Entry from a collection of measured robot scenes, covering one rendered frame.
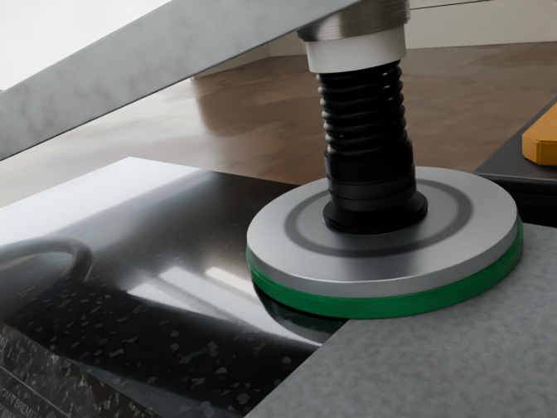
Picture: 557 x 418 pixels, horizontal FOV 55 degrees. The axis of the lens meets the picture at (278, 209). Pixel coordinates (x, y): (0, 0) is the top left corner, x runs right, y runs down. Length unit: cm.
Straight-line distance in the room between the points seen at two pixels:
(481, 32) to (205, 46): 668
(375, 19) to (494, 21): 657
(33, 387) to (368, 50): 33
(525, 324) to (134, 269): 32
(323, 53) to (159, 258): 24
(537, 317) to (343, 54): 20
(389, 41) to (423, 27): 701
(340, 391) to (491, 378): 8
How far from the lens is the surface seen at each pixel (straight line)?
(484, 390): 31
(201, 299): 42
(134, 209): 64
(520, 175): 87
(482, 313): 36
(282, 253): 40
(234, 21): 36
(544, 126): 96
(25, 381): 44
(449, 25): 720
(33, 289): 53
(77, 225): 65
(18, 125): 50
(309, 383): 32
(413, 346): 33
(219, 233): 52
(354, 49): 37
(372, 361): 33
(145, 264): 50
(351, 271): 36
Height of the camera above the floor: 106
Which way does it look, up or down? 22 degrees down
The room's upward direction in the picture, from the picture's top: 11 degrees counter-clockwise
